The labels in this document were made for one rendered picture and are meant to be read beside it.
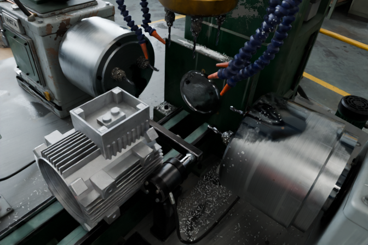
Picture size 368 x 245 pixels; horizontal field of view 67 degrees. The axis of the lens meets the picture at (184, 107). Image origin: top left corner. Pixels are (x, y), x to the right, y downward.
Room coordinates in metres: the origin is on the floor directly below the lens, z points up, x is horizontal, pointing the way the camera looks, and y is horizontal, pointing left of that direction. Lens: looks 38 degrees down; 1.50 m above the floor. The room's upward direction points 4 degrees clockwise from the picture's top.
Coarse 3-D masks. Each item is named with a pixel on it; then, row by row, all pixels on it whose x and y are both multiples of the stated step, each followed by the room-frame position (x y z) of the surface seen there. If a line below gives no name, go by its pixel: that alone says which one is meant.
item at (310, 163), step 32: (256, 128) 0.40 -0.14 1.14; (288, 128) 0.39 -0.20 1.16; (320, 128) 0.39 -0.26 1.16; (224, 160) 0.38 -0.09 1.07; (256, 160) 0.35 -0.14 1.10; (288, 160) 0.34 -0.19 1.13; (320, 160) 0.33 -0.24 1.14; (256, 192) 0.33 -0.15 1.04; (288, 192) 0.30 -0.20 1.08; (320, 192) 0.29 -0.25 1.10; (288, 224) 0.28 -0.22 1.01
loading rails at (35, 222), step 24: (168, 120) 0.66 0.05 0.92; (192, 144) 0.55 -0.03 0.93; (192, 168) 0.55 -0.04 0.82; (144, 192) 0.40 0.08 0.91; (24, 216) 0.30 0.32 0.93; (48, 216) 0.31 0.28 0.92; (120, 216) 0.34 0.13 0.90; (144, 216) 0.39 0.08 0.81; (0, 240) 0.25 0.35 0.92; (24, 240) 0.26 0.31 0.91; (48, 240) 0.29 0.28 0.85; (72, 240) 0.26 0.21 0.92; (96, 240) 0.28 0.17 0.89; (120, 240) 0.32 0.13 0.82
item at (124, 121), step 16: (112, 96) 0.49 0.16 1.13; (128, 96) 0.48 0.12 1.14; (80, 112) 0.41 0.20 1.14; (96, 112) 0.44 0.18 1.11; (112, 112) 0.43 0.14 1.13; (128, 112) 0.45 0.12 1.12; (144, 112) 0.43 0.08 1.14; (80, 128) 0.39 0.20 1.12; (96, 128) 0.40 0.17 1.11; (112, 128) 0.37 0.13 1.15; (128, 128) 0.40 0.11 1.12; (144, 128) 0.43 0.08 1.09; (96, 144) 0.36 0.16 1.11; (112, 144) 0.36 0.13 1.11; (128, 144) 0.39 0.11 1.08
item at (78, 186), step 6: (144, 132) 0.42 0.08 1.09; (150, 132) 0.42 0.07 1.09; (156, 132) 0.43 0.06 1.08; (150, 138) 0.41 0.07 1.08; (42, 144) 0.36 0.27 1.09; (36, 150) 0.35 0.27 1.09; (36, 156) 0.35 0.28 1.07; (78, 180) 0.29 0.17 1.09; (48, 186) 0.36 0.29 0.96; (72, 186) 0.28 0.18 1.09; (78, 186) 0.28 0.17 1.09; (84, 186) 0.28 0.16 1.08; (72, 192) 0.28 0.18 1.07; (78, 192) 0.27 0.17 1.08; (84, 228) 0.28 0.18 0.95; (90, 228) 0.27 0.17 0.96
